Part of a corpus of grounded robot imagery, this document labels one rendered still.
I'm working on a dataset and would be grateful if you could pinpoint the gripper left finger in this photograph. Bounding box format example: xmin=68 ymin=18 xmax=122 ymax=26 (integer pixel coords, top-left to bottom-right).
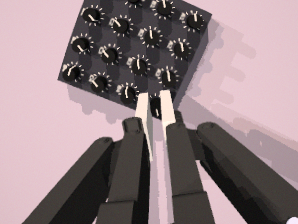
xmin=21 ymin=93 xmax=153 ymax=224

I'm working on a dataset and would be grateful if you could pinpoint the black knob box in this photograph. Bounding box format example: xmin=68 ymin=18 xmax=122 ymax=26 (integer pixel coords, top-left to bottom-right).
xmin=57 ymin=0 xmax=213 ymax=120

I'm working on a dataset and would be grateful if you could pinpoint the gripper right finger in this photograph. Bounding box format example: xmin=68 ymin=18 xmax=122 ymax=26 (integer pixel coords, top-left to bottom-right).
xmin=160 ymin=90 xmax=298 ymax=224

